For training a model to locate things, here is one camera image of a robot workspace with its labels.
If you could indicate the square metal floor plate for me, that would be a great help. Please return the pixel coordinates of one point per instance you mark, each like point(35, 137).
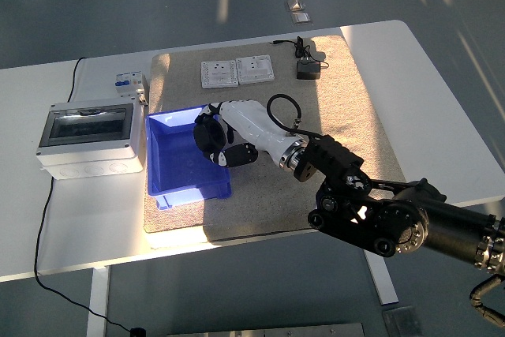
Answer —
point(402, 321)

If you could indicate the white table leg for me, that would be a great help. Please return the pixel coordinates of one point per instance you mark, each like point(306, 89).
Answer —
point(98, 301)
point(382, 279)

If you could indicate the grey-brown mat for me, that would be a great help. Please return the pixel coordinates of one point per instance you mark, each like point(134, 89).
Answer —
point(347, 116)

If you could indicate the white wall switch panel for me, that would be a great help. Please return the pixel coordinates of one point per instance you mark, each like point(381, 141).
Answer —
point(255, 69)

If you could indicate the black power adapter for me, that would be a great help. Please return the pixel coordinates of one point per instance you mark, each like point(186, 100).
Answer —
point(308, 70)

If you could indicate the white wall socket panel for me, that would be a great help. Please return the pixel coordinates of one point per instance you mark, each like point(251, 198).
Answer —
point(219, 74)

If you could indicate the white circuit breaker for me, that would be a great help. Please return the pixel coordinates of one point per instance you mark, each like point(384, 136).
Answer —
point(128, 82)

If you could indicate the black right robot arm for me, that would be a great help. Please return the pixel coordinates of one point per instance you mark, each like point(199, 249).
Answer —
point(335, 157)

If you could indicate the white electrical distribution box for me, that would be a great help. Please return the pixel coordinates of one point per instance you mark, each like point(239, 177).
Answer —
point(90, 157)

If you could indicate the blue plastic bin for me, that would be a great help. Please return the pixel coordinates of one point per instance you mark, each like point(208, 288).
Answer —
point(177, 173)

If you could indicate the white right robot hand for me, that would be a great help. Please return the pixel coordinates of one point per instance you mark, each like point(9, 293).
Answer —
point(248, 120)

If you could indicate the black hexagonal nut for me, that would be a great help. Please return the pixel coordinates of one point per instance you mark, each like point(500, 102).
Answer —
point(205, 139)

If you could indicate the flat silver floor socket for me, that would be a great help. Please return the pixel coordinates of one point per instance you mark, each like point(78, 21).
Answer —
point(300, 18)

